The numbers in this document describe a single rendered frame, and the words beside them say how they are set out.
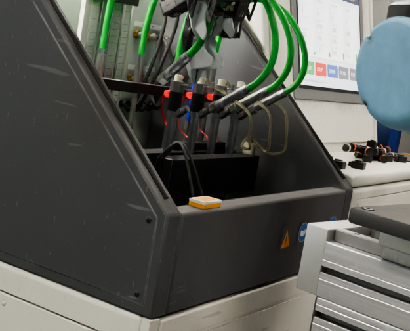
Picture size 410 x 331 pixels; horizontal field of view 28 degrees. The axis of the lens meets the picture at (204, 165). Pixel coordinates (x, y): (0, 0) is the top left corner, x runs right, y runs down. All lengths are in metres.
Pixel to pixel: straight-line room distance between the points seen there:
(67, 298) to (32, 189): 0.19
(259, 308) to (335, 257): 0.48
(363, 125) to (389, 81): 1.55
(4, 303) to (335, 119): 1.14
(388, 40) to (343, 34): 1.44
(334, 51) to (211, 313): 1.06
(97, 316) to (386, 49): 0.65
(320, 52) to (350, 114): 0.25
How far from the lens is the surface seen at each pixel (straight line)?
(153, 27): 1.98
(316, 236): 1.09
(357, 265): 1.06
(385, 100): 0.89
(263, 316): 1.56
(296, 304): 1.68
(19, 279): 1.40
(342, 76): 2.29
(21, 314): 1.41
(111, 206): 1.26
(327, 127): 2.19
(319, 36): 2.17
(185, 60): 1.44
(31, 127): 1.36
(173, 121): 1.60
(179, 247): 1.24
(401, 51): 0.87
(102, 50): 1.71
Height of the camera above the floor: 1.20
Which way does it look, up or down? 8 degrees down
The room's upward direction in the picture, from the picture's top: 9 degrees clockwise
